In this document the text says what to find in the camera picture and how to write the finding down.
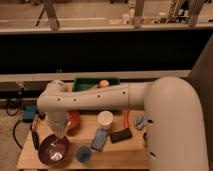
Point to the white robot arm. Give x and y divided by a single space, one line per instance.
176 128

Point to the orange bowl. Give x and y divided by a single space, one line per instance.
74 119

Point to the purple bowl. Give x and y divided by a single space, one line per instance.
46 149

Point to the orange ball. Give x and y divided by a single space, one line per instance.
103 84

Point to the green tray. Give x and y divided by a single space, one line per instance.
86 83

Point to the white paper cup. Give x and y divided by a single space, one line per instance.
105 119

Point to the orange marker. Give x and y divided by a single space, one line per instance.
126 119

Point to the small blue grey object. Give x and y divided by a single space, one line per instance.
139 122

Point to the black rectangular block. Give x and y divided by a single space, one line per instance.
120 135

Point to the wooden table board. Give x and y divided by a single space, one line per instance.
116 155

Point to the black clip object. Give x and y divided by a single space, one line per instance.
42 116

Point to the blue cup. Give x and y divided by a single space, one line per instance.
83 154

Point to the blue box on floor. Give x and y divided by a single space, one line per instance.
29 113

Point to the black handled tool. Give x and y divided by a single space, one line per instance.
35 136

